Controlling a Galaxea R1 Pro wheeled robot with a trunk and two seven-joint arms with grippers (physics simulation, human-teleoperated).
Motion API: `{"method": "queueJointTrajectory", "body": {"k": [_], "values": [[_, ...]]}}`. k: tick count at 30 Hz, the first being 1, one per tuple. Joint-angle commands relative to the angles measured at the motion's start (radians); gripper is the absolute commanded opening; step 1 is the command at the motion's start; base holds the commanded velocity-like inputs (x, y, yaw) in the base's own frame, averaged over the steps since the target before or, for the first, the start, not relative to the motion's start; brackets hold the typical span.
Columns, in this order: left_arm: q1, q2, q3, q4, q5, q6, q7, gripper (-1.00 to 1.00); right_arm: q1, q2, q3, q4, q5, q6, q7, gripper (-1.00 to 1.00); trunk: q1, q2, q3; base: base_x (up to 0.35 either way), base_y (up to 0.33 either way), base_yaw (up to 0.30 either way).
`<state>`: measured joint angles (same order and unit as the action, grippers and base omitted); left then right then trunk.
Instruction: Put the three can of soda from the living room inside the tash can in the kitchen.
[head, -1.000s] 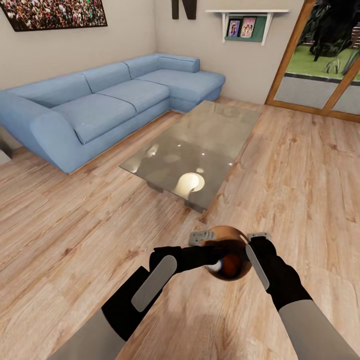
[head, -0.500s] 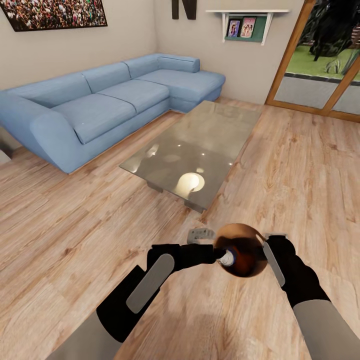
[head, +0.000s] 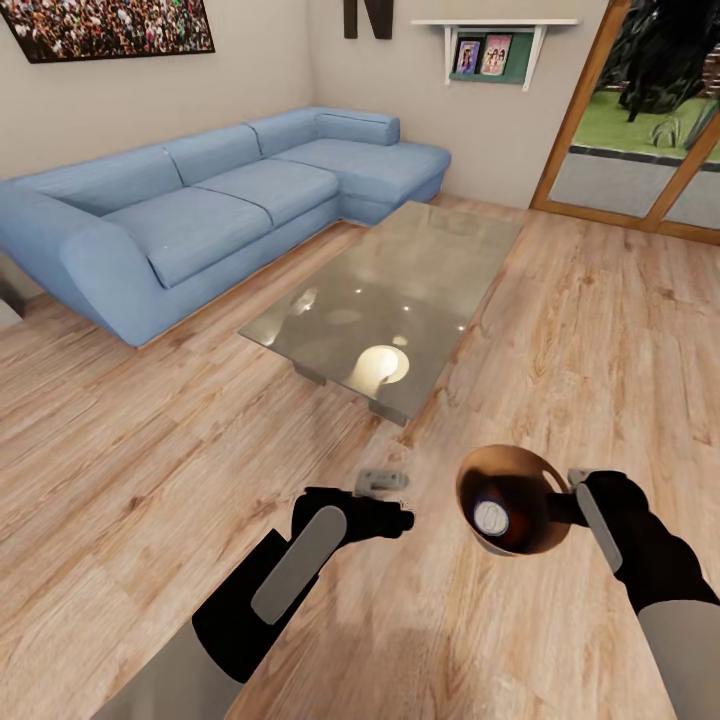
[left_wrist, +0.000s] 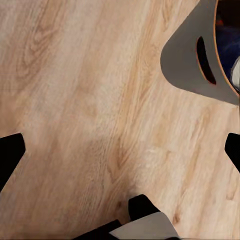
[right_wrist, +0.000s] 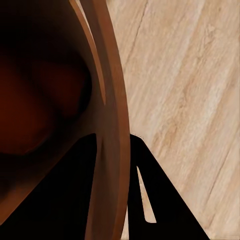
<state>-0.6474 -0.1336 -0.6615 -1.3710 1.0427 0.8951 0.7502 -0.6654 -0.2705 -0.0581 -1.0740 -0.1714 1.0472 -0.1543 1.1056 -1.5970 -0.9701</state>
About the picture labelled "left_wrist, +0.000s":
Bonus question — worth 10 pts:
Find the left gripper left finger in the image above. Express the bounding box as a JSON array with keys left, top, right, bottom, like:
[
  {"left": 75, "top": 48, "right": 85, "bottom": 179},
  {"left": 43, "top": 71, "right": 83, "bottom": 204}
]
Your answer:
[{"left": 0, "top": 133, "right": 26, "bottom": 192}]

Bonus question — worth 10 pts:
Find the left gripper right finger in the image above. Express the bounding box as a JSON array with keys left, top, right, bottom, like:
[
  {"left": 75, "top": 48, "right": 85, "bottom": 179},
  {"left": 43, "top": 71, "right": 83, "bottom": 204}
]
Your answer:
[{"left": 224, "top": 133, "right": 240, "bottom": 172}]

